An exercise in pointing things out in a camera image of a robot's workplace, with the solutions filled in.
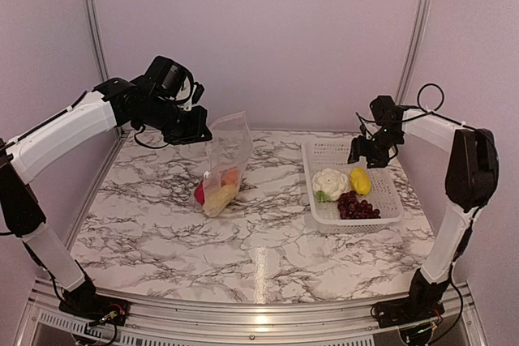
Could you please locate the white cauliflower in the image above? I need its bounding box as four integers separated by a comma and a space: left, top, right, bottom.
311, 169, 350, 203

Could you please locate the white plastic basket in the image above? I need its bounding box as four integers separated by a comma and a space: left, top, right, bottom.
302, 137, 404, 233

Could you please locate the orange pumpkin toy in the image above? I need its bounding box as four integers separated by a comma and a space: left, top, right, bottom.
221, 167, 239, 186

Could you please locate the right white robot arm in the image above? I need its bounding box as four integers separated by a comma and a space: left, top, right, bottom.
348, 96, 499, 328

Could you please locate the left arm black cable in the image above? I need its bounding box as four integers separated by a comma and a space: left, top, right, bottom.
131, 121, 171, 149

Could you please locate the left aluminium frame post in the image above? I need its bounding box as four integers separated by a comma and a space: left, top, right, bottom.
84, 0, 109, 81

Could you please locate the clear zip top bag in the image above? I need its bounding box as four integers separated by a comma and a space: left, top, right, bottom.
201, 111, 253, 197

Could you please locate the front aluminium rail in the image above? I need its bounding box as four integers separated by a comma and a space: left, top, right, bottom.
13, 280, 488, 345

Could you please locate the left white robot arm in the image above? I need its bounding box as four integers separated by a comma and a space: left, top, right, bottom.
1, 76, 212, 319

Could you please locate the red bell pepper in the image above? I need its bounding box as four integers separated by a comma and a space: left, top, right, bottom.
194, 182, 205, 205

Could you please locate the right aluminium frame post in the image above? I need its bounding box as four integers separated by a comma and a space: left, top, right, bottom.
395, 0, 431, 104

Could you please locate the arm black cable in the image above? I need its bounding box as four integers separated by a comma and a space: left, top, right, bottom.
416, 83, 467, 128
131, 121, 171, 149

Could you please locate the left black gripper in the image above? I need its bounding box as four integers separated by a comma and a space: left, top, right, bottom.
135, 95, 211, 144

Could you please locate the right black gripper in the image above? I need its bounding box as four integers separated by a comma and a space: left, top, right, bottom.
348, 127, 404, 168

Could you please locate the purple grape bunch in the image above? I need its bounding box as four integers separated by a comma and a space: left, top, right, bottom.
337, 190, 381, 220

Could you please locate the aluminium frame post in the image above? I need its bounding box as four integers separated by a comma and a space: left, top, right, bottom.
84, 0, 109, 81
395, 0, 431, 104

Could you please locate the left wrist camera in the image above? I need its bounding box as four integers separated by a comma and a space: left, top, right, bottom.
144, 56, 204, 111

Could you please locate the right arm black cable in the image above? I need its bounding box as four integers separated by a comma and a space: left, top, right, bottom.
416, 83, 467, 128

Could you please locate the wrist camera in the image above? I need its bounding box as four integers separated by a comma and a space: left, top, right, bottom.
144, 56, 204, 111
356, 95, 399, 138

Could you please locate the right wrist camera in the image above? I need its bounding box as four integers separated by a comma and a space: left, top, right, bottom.
356, 95, 399, 138

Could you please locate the yellow lemon toy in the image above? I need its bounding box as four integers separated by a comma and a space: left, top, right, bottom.
350, 168, 371, 196

